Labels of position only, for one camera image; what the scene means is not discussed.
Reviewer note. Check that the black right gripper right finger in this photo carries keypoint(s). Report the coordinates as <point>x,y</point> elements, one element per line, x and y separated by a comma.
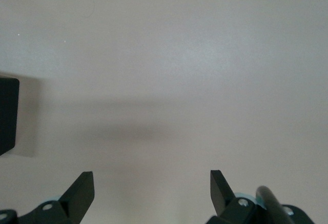
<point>223,201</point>

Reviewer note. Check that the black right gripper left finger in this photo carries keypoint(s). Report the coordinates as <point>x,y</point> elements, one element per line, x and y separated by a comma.
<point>74,201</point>

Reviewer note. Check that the black plastic box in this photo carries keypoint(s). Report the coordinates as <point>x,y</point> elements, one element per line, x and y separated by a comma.
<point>9,116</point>

